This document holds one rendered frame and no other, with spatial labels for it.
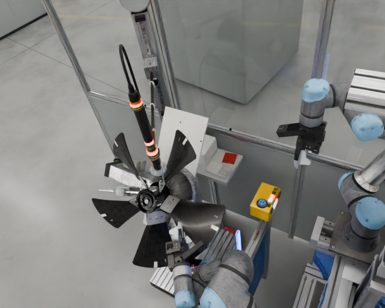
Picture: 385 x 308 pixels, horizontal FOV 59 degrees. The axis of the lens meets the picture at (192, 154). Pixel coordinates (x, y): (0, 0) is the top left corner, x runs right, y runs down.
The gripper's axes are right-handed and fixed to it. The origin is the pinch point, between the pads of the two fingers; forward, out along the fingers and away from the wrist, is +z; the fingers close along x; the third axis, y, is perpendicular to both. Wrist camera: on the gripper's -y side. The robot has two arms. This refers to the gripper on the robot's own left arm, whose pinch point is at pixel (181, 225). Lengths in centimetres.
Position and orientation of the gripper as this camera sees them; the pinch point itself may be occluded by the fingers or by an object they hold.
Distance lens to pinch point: 155.5
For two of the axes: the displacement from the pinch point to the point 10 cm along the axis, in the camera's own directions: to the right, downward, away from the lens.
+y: -9.6, 2.6, 0.9
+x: 2.4, 6.4, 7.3
